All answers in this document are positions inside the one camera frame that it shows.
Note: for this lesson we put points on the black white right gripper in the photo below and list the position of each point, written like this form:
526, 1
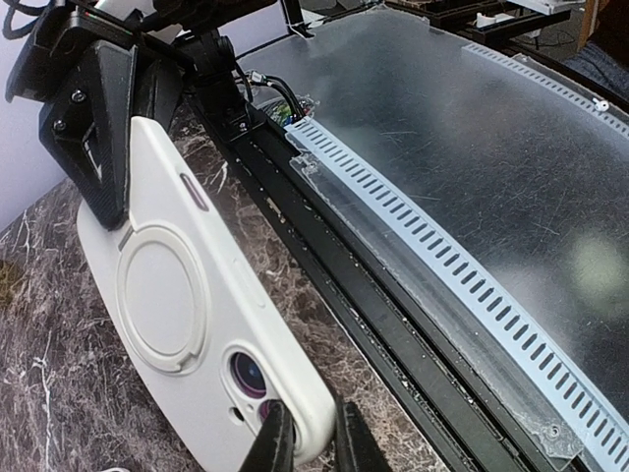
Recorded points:
86, 87

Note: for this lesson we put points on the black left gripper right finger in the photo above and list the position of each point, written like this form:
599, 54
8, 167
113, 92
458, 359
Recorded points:
356, 450

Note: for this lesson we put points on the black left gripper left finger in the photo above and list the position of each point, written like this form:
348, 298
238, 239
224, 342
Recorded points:
274, 447

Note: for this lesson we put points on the white phone case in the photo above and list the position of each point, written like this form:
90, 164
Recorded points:
203, 334

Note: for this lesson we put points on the clear acrylic cover plate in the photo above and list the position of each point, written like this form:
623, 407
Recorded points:
467, 196

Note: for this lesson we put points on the black front rail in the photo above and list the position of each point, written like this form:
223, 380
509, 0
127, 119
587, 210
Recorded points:
465, 424

